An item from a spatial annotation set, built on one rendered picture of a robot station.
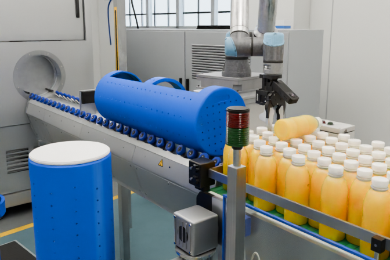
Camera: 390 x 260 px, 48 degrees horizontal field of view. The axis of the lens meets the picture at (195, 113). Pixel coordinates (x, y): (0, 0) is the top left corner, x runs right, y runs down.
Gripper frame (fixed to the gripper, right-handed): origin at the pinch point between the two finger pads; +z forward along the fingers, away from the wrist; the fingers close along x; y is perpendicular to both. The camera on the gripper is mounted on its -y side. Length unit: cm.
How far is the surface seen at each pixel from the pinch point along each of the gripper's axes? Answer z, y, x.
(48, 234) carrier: 31, 30, 78
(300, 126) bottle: -5.1, -19.0, 9.0
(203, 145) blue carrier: 8.4, 19.4, 19.0
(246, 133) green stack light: -10, -29, 45
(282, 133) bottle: -2.8, -16.2, 14.5
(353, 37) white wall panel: -27, 127, -252
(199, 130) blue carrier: 2.0, 19.4, 21.1
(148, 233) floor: 110, 144, -32
